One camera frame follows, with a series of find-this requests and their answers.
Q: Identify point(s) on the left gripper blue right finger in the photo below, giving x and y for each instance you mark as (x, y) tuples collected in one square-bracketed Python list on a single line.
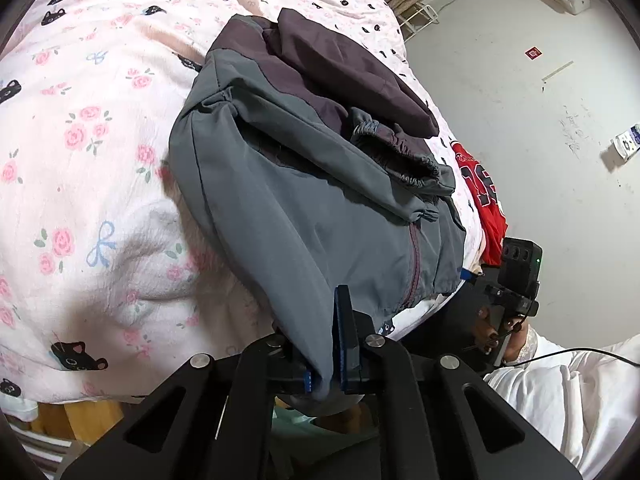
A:
[(436, 418)]

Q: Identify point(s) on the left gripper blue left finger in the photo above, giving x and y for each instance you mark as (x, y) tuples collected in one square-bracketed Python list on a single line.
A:
[(211, 419)]

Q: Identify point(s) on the purple grey hooded jacket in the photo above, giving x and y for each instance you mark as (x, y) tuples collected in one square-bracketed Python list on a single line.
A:
[(304, 161)]

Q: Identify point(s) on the white sleeved right forearm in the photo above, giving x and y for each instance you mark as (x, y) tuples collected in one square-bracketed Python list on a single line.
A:
[(583, 402)]

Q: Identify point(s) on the person right hand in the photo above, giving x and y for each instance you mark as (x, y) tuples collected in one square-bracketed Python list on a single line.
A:
[(487, 338)]

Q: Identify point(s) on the red basketball jersey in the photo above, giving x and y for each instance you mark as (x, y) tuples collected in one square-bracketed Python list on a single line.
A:
[(486, 202)]

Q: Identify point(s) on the pink cat print duvet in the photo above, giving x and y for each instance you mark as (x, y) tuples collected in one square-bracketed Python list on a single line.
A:
[(106, 284)]

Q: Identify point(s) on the white shelf rack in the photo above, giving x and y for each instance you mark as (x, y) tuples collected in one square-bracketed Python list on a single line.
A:
[(416, 18)]

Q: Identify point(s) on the red wall sticker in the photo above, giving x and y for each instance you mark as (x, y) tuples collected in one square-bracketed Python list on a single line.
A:
[(533, 53)]

